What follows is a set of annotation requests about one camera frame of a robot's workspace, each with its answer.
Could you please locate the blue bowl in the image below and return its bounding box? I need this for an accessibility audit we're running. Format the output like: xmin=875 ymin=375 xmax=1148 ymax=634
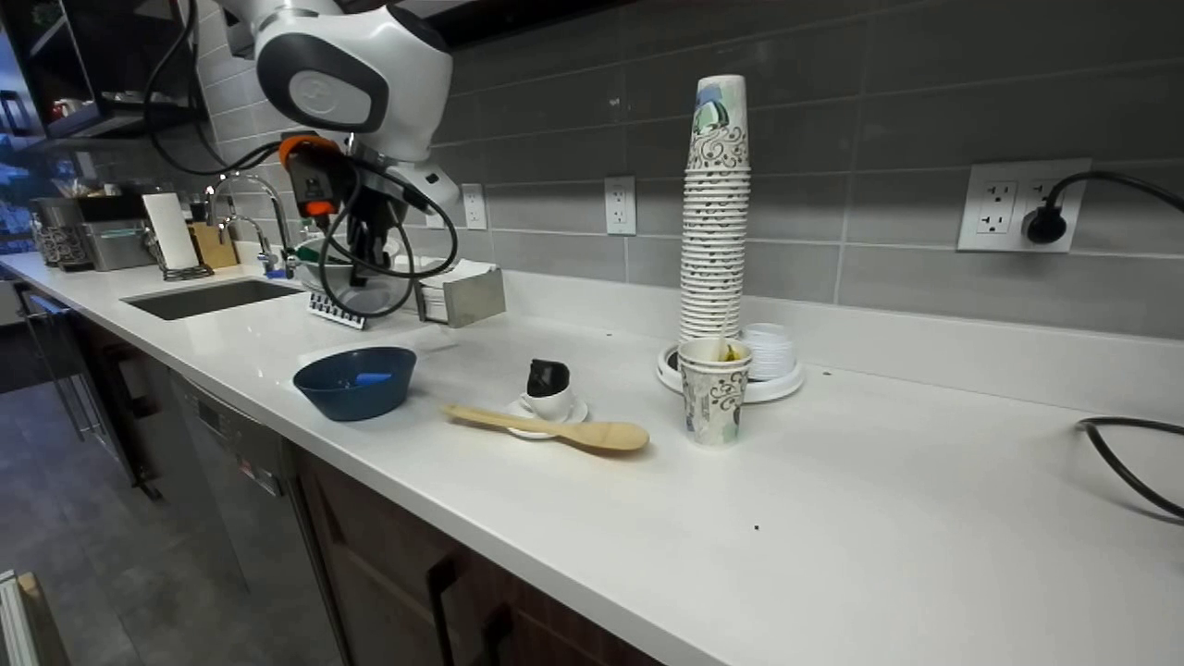
xmin=289 ymin=343 xmax=423 ymax=427

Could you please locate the dark wooden cabinet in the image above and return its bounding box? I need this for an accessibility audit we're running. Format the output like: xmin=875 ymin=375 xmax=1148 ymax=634
xmin=295 ymin=456 xmax=660 ymax=666

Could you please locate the wooden block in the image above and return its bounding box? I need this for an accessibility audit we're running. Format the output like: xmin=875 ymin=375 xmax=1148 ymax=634
xmin=190 ymin=220 xmax=243 ymax=274

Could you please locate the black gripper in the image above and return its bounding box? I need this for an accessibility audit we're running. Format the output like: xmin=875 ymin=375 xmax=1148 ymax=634
xmin=327 ymin=180 xmax=401 ymax=297

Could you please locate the wooden spoon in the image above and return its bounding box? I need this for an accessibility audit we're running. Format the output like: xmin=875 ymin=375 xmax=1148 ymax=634
xmin=442 ymin=405 xmax=654 ymax=459

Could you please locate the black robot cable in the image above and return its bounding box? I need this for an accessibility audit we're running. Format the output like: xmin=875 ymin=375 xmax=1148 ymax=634
xmin=142 ymin=0 xmax=461 ymax=319

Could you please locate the small black and white object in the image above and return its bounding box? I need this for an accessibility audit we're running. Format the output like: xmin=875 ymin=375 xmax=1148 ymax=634
xmin=516 ymin=354 xmax=591 ymax=427

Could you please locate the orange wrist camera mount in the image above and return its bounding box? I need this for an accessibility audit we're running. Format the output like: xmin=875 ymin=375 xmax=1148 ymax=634
xmin=273 ymin=131 xmax=362 ymax=227

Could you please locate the white quad wall outlet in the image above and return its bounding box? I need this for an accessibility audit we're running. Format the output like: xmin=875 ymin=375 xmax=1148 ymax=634
xmin=955 ymin=157 xmax=1095 ymax=259

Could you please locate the black plug with cable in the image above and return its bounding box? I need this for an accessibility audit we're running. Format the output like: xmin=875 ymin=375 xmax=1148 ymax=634
xmin=1016 ymin=167 xmax=1184 ymax=248

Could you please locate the patterned paper cup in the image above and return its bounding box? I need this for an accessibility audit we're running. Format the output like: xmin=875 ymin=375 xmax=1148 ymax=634
xmin=672 ymin=333 xmax=756 ymax=449

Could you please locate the black cabinet handle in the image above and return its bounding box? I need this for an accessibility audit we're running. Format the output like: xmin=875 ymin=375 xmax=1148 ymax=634
xmin=423 ymin=551 xmax=469 ymax=666
xmin=479 ymin=598 xmax=517 ymax=666

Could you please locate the black cable loop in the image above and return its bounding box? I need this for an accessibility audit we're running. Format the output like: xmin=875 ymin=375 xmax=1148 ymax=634
xmin=1078 ymin=416 xmax=1184 ymax=523

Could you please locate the tall stack of paper cups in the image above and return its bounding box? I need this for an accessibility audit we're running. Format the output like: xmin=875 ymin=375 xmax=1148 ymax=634
xmin=677 ymin=70 xmax=756 ymax=343

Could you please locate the white card on stand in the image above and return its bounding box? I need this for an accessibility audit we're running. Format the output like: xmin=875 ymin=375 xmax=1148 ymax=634
xmin=137 ymin=189 xmax=215 ymax=285

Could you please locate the soap bottle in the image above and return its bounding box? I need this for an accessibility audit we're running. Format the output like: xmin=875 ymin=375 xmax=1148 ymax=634
xmin=254 ymin=233 xmax=295 ymax=285

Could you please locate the black sink basin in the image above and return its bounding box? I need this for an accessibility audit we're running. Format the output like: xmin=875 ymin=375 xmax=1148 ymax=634
xmin=121 ymin=279 xmax=309 ymax=324

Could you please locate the grey countertop appliance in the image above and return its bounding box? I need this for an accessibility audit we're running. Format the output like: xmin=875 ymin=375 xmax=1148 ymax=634
xmin=35 ymin=184 xmax=164 ymax=274

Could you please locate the chrome faucet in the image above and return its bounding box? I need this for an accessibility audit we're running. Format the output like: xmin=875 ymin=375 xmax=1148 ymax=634
xmin=202 ymin=170 xmax=299 ymax=281

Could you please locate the grey napkin holder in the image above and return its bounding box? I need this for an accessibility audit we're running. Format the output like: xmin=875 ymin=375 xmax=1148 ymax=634
xmin=412 ymin=254 xmax=510 ymax=331

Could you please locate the grey dishwasher front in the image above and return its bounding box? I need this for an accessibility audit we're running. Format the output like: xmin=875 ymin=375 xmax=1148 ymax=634
xmin=114 ymin=349 xmax=352 ymax=666

